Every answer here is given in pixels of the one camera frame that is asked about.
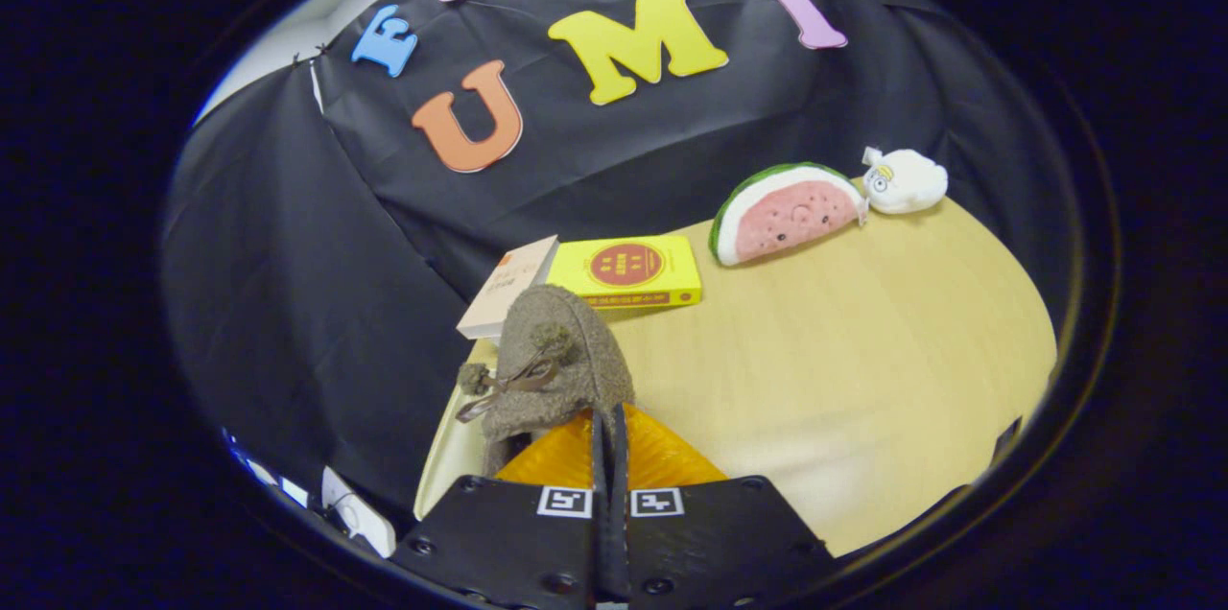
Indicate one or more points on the brown fuzzy shoe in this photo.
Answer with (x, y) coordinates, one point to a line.
(576, 351)

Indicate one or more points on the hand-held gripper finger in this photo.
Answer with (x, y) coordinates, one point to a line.
(621, 533)
(601, 533)

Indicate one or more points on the beige book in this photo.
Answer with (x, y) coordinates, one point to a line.
(508, 289)

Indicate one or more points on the yellow book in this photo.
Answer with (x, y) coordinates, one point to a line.
(624, 267)

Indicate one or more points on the white plush toy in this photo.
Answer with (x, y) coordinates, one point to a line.
(911, 180)

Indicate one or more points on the cream storage box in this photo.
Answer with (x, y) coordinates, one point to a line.
(446, 466)

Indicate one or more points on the watermelon slice plush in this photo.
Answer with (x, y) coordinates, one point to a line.
(787, 217)

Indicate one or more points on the white side desk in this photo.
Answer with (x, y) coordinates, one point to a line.
(360, 514)

